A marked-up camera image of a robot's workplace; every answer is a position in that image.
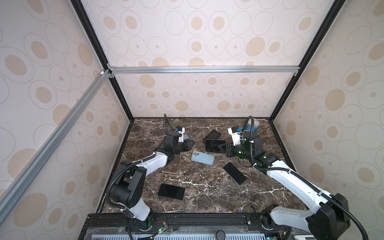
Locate black smartphone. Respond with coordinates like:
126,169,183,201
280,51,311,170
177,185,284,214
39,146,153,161
205,140,227,154
223,163,247,185
158,184,185,201

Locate light blue cased phone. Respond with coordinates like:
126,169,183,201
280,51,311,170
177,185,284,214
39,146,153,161
191,151,215,166

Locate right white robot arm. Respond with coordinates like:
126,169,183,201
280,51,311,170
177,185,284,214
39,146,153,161
206,131,352,240

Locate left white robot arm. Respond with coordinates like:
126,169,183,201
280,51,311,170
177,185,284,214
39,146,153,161
106,127,193,225

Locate brown twig pieces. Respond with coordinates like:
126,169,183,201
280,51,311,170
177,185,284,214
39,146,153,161
258,126,271,139

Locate open tin can blue label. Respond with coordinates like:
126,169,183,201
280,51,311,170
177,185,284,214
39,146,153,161
245,118,260,132

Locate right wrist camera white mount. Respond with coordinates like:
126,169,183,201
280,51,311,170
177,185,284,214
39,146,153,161
228,127,242,146

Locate silver aluminium rail back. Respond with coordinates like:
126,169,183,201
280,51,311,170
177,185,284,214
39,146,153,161
102,65,300,75

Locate silver aluminium rail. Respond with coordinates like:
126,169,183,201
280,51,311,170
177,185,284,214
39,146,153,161
1,69,111,224
102,65,300,75

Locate silver aluminium rail left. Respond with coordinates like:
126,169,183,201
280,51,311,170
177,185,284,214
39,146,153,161
1,69,111,224

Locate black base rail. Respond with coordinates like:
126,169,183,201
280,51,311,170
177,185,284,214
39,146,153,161
79,213,291,240

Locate black vertical frame post left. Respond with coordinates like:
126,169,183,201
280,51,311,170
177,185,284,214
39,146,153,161
70,0,134,121

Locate black vertical frame post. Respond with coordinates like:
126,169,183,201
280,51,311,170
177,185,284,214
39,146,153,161
70,0,134,121
270,0,346,123

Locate black vertical frame post right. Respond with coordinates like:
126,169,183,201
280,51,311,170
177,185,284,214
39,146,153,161
270,0,346,123

